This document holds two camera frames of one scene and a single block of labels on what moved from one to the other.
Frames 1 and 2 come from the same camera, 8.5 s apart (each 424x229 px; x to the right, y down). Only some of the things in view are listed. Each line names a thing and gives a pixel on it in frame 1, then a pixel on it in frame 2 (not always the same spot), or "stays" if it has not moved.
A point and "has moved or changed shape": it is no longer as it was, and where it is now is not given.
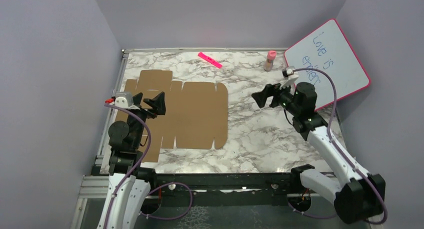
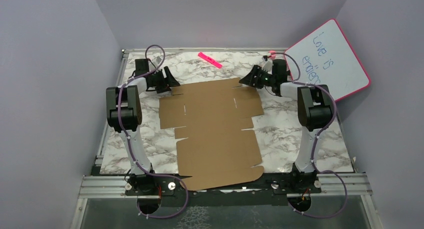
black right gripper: [269, 90] to [249, 80]
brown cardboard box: [195, 116] has moved or changed shape
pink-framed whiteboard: [328, 49] stays
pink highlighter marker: [210, 60] stays
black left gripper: [157, 103] to [167, 82]
